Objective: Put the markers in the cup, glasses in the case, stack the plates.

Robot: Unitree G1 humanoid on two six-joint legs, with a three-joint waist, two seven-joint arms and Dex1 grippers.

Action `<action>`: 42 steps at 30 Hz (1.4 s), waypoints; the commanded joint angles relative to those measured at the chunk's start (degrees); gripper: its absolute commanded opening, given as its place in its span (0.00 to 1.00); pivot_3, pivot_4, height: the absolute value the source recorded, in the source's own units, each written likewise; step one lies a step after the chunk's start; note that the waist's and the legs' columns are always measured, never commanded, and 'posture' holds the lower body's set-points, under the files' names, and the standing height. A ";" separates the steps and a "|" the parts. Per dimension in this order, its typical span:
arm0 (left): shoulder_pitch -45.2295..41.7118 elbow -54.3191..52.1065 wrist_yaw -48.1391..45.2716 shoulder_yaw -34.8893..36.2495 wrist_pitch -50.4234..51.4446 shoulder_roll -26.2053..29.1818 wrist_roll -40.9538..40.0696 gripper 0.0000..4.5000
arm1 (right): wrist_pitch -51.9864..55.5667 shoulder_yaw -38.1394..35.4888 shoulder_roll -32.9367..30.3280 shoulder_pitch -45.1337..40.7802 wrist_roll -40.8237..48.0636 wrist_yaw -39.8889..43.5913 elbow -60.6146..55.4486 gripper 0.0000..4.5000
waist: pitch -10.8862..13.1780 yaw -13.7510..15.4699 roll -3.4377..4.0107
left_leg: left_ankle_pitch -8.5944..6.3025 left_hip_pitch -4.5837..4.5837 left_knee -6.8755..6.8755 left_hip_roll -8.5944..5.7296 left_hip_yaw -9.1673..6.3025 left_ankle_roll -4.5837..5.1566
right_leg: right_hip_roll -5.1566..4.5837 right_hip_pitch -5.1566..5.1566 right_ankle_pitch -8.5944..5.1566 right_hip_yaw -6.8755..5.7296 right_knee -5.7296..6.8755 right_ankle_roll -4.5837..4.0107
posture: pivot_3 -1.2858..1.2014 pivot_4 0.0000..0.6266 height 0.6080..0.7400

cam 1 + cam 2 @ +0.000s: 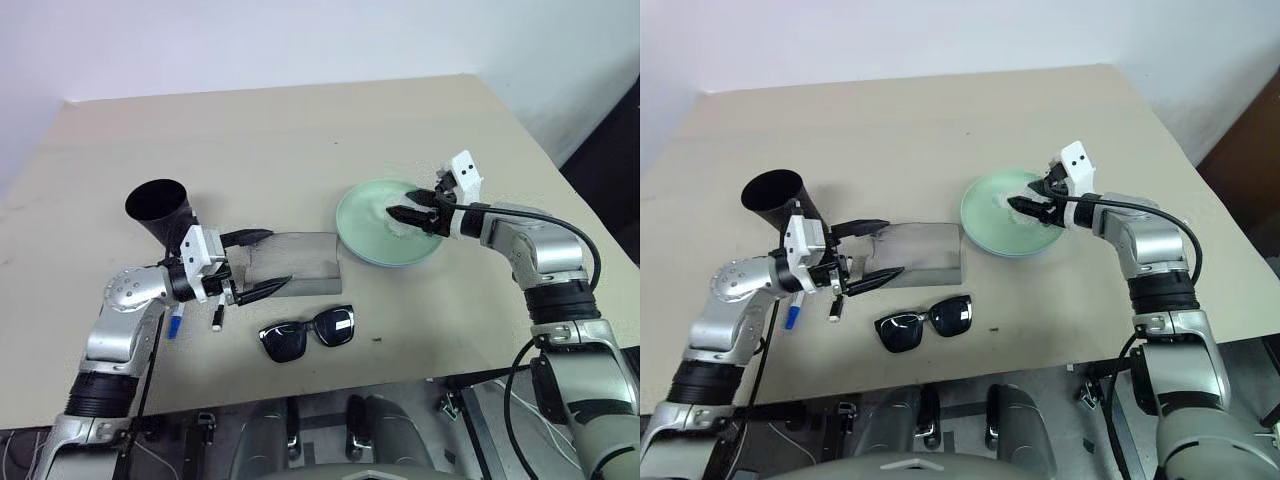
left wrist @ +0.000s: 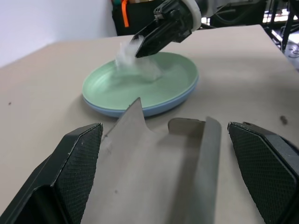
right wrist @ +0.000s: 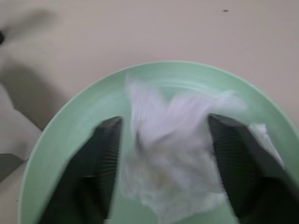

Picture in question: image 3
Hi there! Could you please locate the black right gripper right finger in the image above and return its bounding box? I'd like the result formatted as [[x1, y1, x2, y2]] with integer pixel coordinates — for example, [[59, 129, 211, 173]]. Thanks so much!
[[206, 113, 299, 224]]

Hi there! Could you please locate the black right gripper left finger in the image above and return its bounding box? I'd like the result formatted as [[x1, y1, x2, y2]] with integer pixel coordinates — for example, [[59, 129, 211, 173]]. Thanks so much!
[[37, 116, 123, 224]]

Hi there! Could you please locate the mint green plate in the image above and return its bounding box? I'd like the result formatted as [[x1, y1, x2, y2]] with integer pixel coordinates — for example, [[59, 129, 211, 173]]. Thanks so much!
[[19, 60, 299, 224]]

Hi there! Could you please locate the crumpled white tissue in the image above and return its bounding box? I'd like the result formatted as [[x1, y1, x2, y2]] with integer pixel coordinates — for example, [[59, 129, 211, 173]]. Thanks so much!
[[120, 74, 285, 224]]

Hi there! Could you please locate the dark grey flat object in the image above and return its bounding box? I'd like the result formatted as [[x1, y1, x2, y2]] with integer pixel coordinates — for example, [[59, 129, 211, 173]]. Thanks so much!
[[0, 153, 29, 182]]

